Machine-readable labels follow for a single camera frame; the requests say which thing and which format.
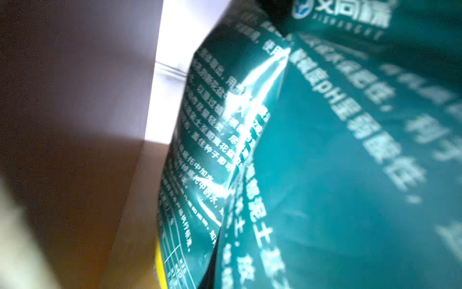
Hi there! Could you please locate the large green fertilizer bag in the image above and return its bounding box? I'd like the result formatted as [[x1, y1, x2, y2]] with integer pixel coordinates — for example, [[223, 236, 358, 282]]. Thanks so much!
[[156, 1, 462, 289]]

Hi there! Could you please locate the wooden two-tier shelf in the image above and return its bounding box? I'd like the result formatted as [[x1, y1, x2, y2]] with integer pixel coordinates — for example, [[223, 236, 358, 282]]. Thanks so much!
[[1, 1, 162, 289]]

